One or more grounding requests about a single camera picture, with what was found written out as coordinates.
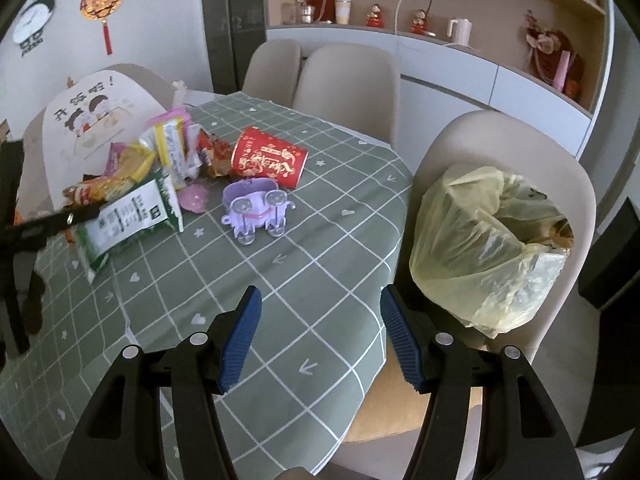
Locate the orange yellow noodle packet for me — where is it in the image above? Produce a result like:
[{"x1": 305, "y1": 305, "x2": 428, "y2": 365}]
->
[{"x1": 63, "y1": 177, "x2": 134, "y2": 206}]

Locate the yellow plastic trash bag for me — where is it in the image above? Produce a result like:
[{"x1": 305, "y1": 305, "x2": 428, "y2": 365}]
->
[{"x1": 409, "y1": 165, "x2": 574, "y2": 339}]

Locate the red gift bouquet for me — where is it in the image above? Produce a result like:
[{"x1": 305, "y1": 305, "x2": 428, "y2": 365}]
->
[{"x1": 525, "y1": 10, "x2": 585, "y2": 101}]

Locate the cream paper cup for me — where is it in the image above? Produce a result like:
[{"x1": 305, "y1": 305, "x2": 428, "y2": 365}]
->
[{"x1": 335, "y1": 0, "x2": 352, "y2": 25}]

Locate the panda wall clock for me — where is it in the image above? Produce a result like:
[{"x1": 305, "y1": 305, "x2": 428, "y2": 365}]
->
[{"x1": 12, "y1": 0, "x2": 56, "y2": 58}]

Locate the red figurine left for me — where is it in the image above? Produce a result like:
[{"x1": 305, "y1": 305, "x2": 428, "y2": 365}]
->
[{"x1": 366, "y1": 4, "x2": 384, "y2": 28}]

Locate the pink plastic bag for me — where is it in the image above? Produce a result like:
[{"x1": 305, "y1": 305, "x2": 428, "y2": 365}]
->
[{"x1": 145, "y1": 107, "x2": 191, "y2": 128}]

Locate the red decoration on counter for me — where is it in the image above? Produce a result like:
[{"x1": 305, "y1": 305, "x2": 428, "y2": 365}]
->
[{"x1": 295, "y1": 0, "x2": 335, "y2": 24}]

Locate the yellow white snack wrapper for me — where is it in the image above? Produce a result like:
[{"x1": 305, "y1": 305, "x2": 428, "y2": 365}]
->
[{"x1": 139, "y1": 118, "x2": 188, "y2": 190}]

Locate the beige chair far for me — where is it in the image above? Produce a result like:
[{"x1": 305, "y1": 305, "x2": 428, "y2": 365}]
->
[{"x1": 242, "y1": 39, "x2": 302, "y2": 107}]

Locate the beige chair middle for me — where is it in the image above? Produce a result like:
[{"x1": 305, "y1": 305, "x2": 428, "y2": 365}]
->
[{"x1": 293, "y1": 44, "x2": 400, "y2": 145}]

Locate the red figurine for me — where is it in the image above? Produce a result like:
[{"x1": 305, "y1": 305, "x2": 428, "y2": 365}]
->
[
  {"x1": 366, "y1": 4, "x2": 384, "y2": 28},
  {"x1": 410, "y1": 9, "x2": 436, "y2": 37}
]

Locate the purple toy carriage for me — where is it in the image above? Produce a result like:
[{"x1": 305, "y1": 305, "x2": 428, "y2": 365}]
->
[{"x1": 221, "y1": 178, "x2": 295, "y2": 246}]

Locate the beige chair with bag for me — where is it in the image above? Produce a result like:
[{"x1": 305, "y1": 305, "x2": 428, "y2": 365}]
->
[{"x1": 319, "y1": 109, "x2": 599, "y2": 480}]

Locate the green checked tablecloth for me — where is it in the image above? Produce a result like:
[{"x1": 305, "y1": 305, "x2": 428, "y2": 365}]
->
[{"x1": 1, "y1": 93, "x2": 412, "y2": 479}]

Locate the red figurine right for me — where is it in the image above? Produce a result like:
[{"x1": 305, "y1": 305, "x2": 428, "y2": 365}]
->
[{"x1": 410, "y1": 9, "x2": 436, "y2": 37}]

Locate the green white snack bag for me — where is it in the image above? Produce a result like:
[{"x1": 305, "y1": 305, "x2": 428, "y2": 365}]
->
[{"x1": 74, "y1": 171, "x2": 184, "y2": 284}]

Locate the pink jelly lid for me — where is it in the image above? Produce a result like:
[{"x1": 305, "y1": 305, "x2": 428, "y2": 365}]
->
[{"x1": 177, "y1": 183, "x2": 209, "y2": 214}]

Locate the red paper cup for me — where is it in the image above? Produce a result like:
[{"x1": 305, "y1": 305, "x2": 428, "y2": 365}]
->
[{"x1": 231, "y1": 127, "x2": 308, "y2": 188}]

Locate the red gold snack wrapper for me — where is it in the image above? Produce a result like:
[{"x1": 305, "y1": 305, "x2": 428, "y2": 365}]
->
[{"x1": 196, "y1": 129, "x2": 233, "y2": 179}]

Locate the white electric kettle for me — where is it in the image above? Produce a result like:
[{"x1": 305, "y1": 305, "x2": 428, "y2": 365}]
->
[{"x1": 447, "y1": 18, "x2": 473, "y2": 47}]

